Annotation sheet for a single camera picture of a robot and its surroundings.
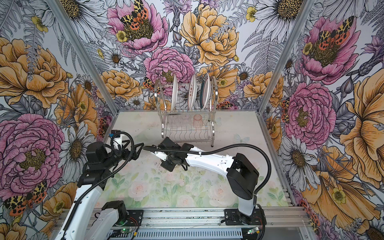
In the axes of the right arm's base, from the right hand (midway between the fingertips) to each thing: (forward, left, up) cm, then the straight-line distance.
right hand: (168, 165), depth 81 cm
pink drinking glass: (+33, -17, -3) cm, 37 cm away
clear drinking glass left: (+32, -2, 0) cm, 32 cm away
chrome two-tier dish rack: (+23, -11, +17) cm, 30 cm away
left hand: (+5, +15, +10) cm, 19 cm away
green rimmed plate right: (+36, -21, +21) cm, 46 cm away
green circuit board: (-27, +19, -11) cm, 35 cm away
